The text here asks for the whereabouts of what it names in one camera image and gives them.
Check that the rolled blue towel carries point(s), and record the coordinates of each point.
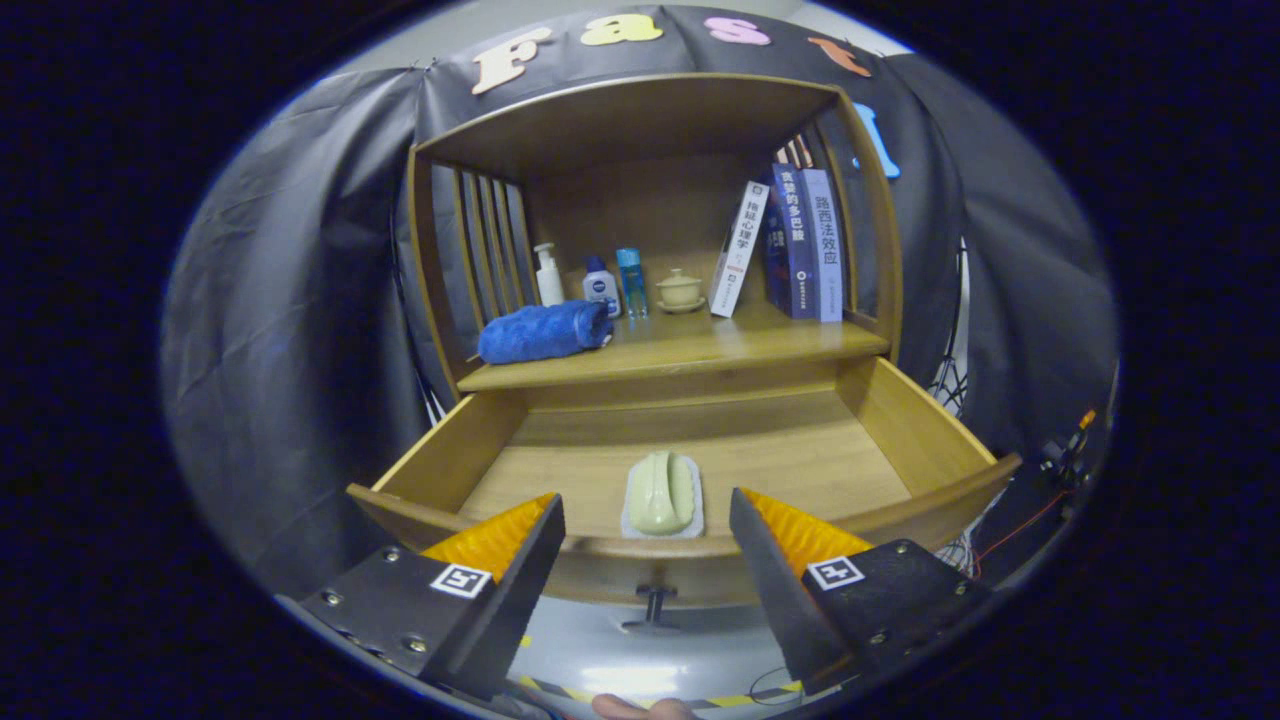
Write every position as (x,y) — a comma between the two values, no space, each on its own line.
(540,333)

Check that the clear blue bottle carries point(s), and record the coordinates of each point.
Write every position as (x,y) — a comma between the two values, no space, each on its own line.
(632,285)

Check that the wooden cabinet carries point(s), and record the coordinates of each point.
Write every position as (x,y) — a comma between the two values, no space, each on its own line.
(640,130)

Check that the pale lavender book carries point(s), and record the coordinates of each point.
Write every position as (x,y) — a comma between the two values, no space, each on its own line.
(825,250)

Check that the white bottle with blue cap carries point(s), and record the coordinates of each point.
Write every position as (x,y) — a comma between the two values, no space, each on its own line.
(601,292)

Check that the beige lidded tea cup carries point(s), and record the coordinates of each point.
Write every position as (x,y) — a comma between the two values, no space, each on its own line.
(680,292)

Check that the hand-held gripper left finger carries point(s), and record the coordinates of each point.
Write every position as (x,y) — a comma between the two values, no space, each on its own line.
(520,590)

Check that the dark blue book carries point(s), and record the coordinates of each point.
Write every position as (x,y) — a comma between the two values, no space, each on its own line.
(795,250)

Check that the white book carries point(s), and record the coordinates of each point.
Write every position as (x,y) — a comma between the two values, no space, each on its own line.
(738,250)

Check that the green scrub brush white sponge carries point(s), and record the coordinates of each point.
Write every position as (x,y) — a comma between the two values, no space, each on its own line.
(660,495)

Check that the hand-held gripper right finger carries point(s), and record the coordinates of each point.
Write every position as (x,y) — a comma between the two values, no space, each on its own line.
(775,590)

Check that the white pump bottle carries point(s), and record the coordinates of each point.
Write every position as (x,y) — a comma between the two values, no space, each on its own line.
(550,285)

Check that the wooden countertop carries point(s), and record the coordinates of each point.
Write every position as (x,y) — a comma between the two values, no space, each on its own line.
(700,345)

